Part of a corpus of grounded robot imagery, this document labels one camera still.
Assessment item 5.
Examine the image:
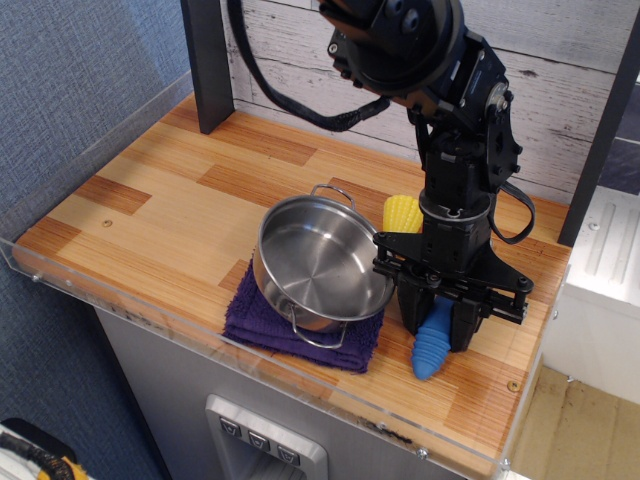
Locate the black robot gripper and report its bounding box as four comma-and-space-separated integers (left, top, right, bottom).
372, 212, 535, 354

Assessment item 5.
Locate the blue handled grey spatula fork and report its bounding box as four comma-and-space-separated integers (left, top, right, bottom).
411, 297, 453, 380

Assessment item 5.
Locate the stainless steel pot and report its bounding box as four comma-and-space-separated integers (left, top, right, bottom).
253, 184, 395, 350

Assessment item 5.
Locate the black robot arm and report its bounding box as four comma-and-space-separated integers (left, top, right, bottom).
319, 1, 533, 352

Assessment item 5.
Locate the yellow toy corn cob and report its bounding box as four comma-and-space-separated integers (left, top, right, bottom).
383, 195, 423, 233

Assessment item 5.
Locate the white appliance at right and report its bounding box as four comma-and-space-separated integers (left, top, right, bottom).
541, 187, 639, 403

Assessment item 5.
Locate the purple folded cloth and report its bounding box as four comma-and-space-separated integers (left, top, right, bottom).
223, 266, 384, 374

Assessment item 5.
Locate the grey cabinet with button panel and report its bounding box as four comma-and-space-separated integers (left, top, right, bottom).
97, 310, 458, 479

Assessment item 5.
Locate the yellow object bottom left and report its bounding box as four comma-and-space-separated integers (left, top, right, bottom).
36, 457, 89, 480

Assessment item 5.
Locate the black braided cable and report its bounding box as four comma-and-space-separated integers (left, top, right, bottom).
227, 0, 391, 134

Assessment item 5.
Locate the black right frame post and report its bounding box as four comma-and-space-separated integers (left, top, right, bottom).
557, 13, 639, 247

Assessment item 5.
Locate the black frame post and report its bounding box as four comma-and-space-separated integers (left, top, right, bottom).
181, 0, 235, 134
557, 13, 639, 247

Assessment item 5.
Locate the black left frame post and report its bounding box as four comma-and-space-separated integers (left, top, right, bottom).
181, 0, 235, 134

